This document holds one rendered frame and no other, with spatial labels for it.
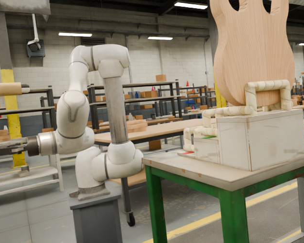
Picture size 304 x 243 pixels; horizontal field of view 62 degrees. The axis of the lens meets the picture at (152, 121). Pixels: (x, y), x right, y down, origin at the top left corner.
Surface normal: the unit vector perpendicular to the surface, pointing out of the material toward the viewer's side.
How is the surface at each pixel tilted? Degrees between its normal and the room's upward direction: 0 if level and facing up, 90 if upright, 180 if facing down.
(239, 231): 90
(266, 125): 90
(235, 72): 90
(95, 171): 90
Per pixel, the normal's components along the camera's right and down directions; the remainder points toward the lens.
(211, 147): -0.90, 0.12
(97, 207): 0.37, 0.01
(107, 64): 0.07, 0.26
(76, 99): 0.29, -0.55
